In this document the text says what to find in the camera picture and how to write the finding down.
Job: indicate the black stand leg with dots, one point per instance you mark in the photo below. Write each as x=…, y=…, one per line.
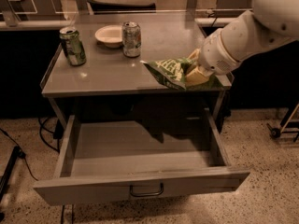
x=16, y=153

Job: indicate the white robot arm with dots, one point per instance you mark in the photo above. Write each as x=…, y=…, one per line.
x=269, y=25

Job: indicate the grey metal cabinet table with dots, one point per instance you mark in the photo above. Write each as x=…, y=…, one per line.
x=109, y=73

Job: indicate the wheeled cart base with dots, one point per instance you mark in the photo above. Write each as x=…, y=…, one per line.
x=287, y=125

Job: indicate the white paper bowl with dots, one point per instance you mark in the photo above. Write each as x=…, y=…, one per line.
x=110, y=36

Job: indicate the silver soda can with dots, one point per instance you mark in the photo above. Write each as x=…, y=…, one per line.
x=131, y=39

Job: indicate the metal drawer handle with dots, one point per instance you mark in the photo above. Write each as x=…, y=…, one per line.
x=146, y=191

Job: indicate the green jalapeno chip bag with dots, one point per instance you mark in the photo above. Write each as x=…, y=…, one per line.
x=171, y=73

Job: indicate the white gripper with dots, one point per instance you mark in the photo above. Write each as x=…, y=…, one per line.
x=214, y=55

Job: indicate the open grey top drawer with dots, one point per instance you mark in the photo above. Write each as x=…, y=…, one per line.
x=99, y=162

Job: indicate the green soda can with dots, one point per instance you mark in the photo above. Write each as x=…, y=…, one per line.
x=72, y=46

